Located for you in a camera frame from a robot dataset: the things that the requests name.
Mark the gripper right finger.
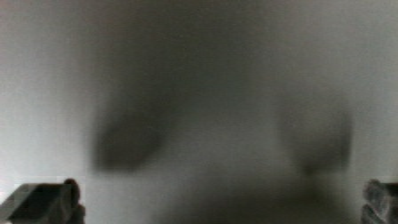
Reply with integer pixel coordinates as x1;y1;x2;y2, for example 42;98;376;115
360;179;398;224

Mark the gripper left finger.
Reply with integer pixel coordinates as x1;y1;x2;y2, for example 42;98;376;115
0;179;85;224

